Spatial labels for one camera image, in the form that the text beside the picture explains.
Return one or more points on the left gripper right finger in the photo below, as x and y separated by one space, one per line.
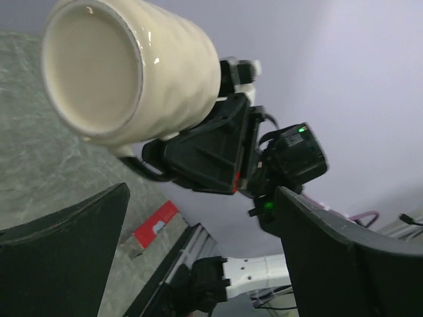
338 268

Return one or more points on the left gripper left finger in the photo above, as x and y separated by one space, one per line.
58 265

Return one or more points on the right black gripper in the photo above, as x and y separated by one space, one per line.
222 155

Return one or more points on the cream mug black handle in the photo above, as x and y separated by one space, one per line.
122 72

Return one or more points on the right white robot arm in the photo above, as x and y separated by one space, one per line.
294 158

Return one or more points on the red box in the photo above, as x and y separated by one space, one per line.
147 232

